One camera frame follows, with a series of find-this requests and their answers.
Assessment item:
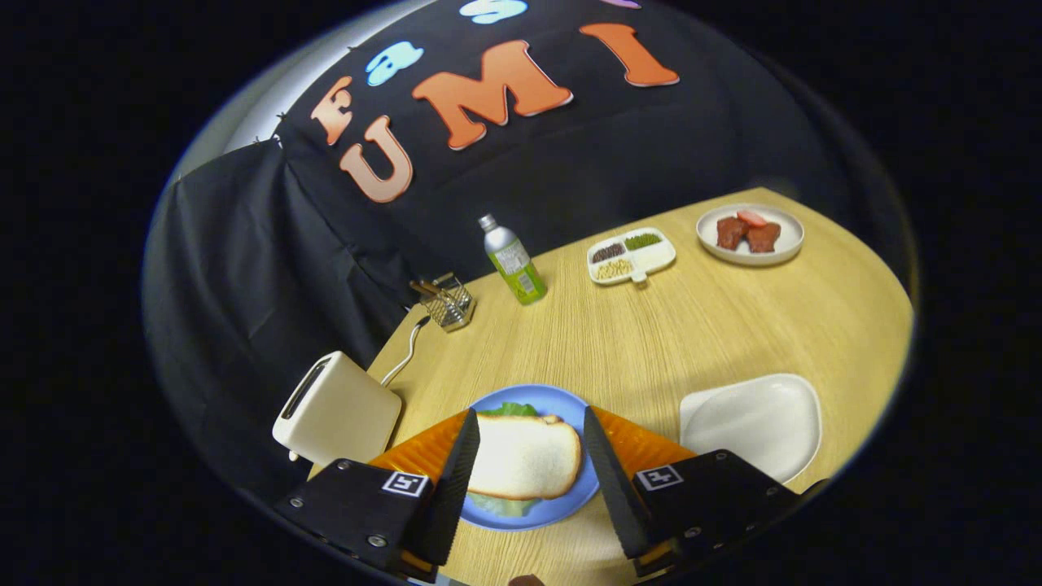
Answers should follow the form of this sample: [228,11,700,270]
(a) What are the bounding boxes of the metal wire basket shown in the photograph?
[419,273,478,333]

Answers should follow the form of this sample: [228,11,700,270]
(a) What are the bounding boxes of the white toaster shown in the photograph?
[272,351,403,467]

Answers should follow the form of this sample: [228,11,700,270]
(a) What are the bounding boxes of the white toaster cable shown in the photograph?
[380,316,431,387]

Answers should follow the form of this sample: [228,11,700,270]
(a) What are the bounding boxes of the white round plate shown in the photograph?
[696,203,805,267]

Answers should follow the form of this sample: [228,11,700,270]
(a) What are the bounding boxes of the black backdrop cloth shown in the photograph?
[142,0,904,505]

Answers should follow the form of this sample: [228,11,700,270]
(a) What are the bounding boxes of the blue plate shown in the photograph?
[458,384,603,532]

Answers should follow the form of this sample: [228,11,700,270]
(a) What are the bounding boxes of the green lettuce leaf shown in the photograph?
[468,401,545,518]

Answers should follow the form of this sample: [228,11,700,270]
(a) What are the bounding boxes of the toasted bread slice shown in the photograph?
[466,413,584,501]

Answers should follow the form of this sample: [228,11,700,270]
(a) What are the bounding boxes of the silver bottle with green label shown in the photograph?
[478,213,548,306]

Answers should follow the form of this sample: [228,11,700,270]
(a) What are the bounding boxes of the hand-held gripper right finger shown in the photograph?
[582,405,803,579]

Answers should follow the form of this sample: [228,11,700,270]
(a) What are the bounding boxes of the white divided dish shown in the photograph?
[587,227,677,286]

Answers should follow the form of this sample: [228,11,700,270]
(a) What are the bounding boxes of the white rounded square plate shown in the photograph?
[679,374,823,485]

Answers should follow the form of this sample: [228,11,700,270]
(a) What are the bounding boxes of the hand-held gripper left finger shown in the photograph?
[273,407,481,580]

